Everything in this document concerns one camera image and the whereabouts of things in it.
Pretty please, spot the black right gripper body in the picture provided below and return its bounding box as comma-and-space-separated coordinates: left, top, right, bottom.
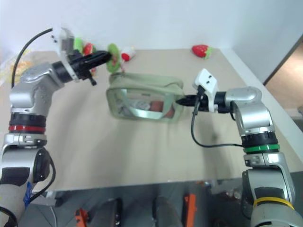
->
188, 86, 209, 112

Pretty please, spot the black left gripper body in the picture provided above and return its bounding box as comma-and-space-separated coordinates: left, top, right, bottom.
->
68, 49, 97, 87

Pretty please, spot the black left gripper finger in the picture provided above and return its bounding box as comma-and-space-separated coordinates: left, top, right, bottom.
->
90, 57, 111, 70
86, 50, 112, 61

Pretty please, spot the green plush keychain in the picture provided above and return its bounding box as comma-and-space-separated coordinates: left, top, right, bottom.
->
106, 43, 125, 73

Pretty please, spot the green pouch with clear window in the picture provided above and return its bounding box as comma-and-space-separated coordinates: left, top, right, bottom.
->
106, 72, 186, 123

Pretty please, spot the small red strawberry plush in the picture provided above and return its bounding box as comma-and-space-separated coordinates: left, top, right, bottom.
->
83, 43, 98, 55

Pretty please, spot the green plush toy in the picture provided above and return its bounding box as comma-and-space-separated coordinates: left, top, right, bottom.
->
74, 37, 85, 52

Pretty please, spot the white and red plush toy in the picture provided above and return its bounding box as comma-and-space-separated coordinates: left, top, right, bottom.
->
121, 46, 136, 62

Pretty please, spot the red item inside pouch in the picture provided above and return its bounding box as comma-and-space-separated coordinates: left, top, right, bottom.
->
149, 101, 175, 118

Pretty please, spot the white item inside pouch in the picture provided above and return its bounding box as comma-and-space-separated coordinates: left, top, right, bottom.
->
117, 99, 152, 115

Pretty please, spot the large red strawberry plush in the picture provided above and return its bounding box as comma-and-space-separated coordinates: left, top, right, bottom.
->
191, 44, 215, 60

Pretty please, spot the yellow patterned plastic bag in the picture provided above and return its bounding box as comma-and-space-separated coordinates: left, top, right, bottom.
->
0, 47, 33, 84

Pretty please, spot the brown wooden door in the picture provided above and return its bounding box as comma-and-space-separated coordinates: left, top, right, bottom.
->
263, 35, 303, 133

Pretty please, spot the orange and black clamp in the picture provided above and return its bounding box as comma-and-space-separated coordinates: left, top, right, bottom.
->
74, 208, 92, 227
183, 193, 197, 227

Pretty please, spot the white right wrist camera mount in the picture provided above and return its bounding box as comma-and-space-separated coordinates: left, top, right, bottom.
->
192, 68, 218, 112

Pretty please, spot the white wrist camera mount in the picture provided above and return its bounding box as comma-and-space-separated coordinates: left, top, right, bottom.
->
192, 68, 218, 112
50, 23, 81, 83

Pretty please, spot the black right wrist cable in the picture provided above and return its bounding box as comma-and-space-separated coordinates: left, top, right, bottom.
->
191, 93, 244, 148

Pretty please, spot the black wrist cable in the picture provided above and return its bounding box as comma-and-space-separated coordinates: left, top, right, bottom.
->
11, 27, 54, 87
191, 93, 244, 148

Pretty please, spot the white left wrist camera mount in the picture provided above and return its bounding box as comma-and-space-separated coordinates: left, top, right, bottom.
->
50, 23, 81, 83

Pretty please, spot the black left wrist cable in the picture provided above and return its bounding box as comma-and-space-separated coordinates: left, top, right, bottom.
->
11, 27, 54, 87

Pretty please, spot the black left elbow cable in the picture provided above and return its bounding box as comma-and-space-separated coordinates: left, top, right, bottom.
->
29, 150, 57, 201

